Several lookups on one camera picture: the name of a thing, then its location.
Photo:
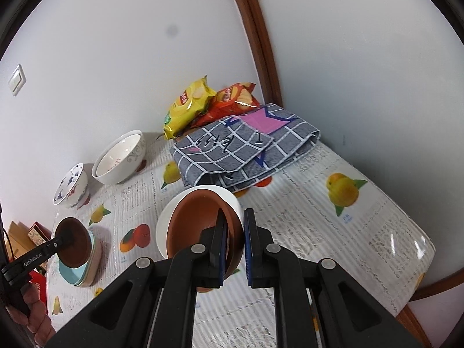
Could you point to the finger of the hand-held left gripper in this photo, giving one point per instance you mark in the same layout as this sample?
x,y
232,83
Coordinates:
x,y
60,243

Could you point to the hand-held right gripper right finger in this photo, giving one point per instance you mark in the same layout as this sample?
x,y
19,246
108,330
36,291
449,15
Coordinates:
x,y
248,246

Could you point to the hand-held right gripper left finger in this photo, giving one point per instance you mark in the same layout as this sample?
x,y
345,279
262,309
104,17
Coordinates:
x,y
221,246

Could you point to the small brown clay bowl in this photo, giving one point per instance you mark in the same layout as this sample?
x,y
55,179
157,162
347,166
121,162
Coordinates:
x,y
195,221
74,246

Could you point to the blue square plate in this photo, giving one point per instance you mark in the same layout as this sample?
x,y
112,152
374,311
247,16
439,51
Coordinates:
x,y
70,272

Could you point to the pink square plate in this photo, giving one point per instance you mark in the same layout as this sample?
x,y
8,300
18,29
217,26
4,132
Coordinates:
x,y
97,261

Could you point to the plain white bowl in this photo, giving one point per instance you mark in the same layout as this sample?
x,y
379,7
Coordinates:
x,y
163,232

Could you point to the person's left hand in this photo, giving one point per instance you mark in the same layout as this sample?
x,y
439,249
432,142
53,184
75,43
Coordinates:
x,y
40,315

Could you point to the patterned cardboard box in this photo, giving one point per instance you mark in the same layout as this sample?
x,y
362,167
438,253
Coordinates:
x,y
36,234

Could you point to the red box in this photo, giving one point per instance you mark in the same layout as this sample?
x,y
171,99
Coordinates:
x,y
38,284

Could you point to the blue patterned white bowl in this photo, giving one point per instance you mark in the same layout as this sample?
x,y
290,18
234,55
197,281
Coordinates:
x,y
72,185

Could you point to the fruit print tablecloth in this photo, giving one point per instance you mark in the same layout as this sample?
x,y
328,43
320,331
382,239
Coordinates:
x,y
308,224

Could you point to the large white printed bowl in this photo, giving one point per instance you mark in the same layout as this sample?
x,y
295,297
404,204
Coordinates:
x,y
119,163

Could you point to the grey checked cloth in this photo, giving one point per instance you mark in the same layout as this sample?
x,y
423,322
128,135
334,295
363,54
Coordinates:
x,y
235,145

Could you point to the yellow chip bag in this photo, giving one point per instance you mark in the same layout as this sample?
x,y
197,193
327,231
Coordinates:
x,y
188,105

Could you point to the red chip bag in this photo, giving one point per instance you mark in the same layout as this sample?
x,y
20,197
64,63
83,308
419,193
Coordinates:
x,y
232,99

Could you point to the brown wooden baseboard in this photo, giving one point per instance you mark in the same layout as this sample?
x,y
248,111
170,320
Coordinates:
x,y
435,284

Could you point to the white light switch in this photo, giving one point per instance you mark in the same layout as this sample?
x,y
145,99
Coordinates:
x,y
16,79

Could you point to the brown wooden door frame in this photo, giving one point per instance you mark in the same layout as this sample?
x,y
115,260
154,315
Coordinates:
x,y
253,43

